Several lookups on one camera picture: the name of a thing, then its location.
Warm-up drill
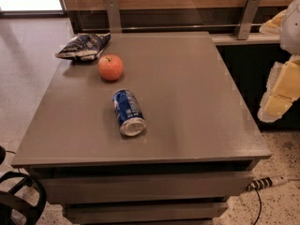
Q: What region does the left metal bracket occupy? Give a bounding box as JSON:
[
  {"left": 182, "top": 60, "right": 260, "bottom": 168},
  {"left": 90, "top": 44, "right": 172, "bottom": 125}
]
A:
[{"left": 105, "top": 0, "right": 122, "bottom": 33}]

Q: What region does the grey drawer cabinet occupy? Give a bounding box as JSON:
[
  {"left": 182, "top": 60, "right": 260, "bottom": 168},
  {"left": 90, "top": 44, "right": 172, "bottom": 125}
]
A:
[{"left": 12, "top": 32, "right": 271, "bottom": 225}]

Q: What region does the blue pepsi can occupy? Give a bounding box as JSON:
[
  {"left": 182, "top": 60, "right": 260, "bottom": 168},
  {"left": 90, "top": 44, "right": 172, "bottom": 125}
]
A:
[{"left": 112, "top": 89, "right": 146, "bottom": 137}]

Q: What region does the red apple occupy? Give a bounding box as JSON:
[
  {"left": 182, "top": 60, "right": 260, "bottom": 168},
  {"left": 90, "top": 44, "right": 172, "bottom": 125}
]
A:
[{"left": 97, "top": 54, "right": 124, "bottom": 82}]

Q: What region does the dark blue chip bag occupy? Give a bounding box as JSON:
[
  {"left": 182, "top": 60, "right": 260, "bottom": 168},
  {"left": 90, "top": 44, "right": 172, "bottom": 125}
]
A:
[{"left": 55, "top": 33, "right": 111, "bottom": 61}]

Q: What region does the black floor cable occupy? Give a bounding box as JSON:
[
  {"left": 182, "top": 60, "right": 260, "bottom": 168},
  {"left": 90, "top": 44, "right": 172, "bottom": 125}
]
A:
[{"left": 252, "top": 188, "right": 263, "bottom": 225}]

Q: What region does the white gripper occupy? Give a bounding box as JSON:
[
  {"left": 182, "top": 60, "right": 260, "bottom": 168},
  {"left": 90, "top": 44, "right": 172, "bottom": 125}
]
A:
[{"left": 257, "top": 0, "right": 300, "bottom": 123}]

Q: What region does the striped cable connector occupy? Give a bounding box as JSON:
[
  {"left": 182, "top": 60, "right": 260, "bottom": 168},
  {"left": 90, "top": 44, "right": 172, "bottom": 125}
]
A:
[{"left": 246, "top": 176, "right": 288, "bottom": 192}]

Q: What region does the metal wall rail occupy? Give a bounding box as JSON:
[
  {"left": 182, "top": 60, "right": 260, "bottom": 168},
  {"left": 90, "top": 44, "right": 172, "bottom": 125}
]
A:
[{"left": 82, "top": 23, "right": 263, "bottom": 34}]

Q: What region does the right metal bracket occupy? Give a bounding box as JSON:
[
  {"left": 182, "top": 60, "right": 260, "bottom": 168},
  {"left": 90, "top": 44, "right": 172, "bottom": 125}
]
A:
[{"left": 234, "top": 0, "right": 261, "bottom": 40}]

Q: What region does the metal bracket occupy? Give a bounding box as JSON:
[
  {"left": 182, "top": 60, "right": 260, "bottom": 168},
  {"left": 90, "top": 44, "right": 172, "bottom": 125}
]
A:
[
  {"left": 105, "top": 0, "right": 122, "bottom": 33},
  {"left": 234, "top": 0, "right": 261, "bottom": 40}
]

